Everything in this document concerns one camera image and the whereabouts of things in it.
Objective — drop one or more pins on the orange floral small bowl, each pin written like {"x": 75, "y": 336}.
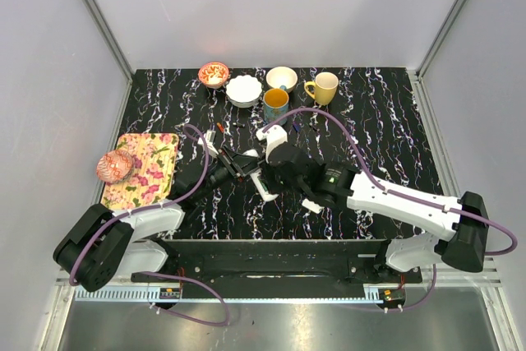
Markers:
{"x": 213, "y": 74}

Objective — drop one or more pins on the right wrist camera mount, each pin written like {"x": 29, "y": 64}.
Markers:
{"x": 273, "y": 137}

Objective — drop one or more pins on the blue mug orange inside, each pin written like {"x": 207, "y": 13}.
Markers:
{"x": 275, "y": 104}

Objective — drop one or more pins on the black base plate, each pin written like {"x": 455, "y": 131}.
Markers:
{"x": 253, "y": 270}

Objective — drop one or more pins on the white remote control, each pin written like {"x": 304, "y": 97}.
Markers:
{"x": 260, "y": 178}

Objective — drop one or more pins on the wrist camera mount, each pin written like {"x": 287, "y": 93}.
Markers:
{"x": 208, "y": 140}
{"x": 273, "y": 137}

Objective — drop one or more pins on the red patterned bowl on tray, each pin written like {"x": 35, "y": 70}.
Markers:
{"x": 115, "y": 166}

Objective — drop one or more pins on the cream round bowl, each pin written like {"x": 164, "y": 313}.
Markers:
{"x": 279, "y": 77}

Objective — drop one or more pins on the floral rectangular tray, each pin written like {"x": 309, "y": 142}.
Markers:
{"x": 154, "y": 158}

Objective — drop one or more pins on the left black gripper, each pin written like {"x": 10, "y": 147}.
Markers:
{"x": 238, "y": 164}

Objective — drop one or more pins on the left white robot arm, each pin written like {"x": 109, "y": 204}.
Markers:
{"x": 131, "y": 236}

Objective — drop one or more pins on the white scalloped bowl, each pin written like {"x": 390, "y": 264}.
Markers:
{"x": 244, "y": 91}

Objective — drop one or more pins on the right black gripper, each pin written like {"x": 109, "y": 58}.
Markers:
{"x": 266, "y": 172}

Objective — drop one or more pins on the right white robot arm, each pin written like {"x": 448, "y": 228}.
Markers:
{"x": 450, "y": 234}

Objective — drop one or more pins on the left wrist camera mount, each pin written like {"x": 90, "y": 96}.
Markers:
{"x": 208, "y": 140}

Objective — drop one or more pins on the yellow mug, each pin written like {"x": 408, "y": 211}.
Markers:
{"x": 323, "y": 88}

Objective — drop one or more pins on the white battery cover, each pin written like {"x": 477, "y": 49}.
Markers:
{"x": 312, "y": 206}

